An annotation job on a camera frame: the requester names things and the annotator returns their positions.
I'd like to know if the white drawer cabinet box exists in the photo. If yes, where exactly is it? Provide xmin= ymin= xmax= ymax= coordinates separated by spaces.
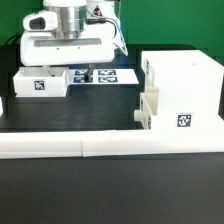
xmin=141 ymin=50 xmax=224 ymax=131

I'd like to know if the white front fence rail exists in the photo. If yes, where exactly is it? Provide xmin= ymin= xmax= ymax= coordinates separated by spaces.
xmin=0 ymin=129 xmax=224 ymax=159

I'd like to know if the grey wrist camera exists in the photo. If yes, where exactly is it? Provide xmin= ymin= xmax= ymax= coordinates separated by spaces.
xmin=23 ymin=10 xmax=58 ymax=32

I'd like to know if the white drawer with knob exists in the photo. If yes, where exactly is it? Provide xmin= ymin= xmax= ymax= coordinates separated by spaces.
xmin=134 ymin=87 xmax=159 ymax=129

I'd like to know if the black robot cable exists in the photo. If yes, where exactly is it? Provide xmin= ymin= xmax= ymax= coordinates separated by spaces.
xmin=4 ymin=33 xmax=23 ymax=46

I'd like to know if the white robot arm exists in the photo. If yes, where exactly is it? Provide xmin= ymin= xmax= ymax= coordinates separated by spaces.
xmin=20 ymin=0 xmax=128 ymax=69

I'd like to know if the white marker sheet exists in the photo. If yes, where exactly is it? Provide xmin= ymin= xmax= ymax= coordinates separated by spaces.
xmin=69 ymin=69 xmax=138 ymax=85

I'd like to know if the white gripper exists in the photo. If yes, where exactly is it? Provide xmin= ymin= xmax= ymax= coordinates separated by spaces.
xmin=20 ymin=30 xmax=114 ymax=82

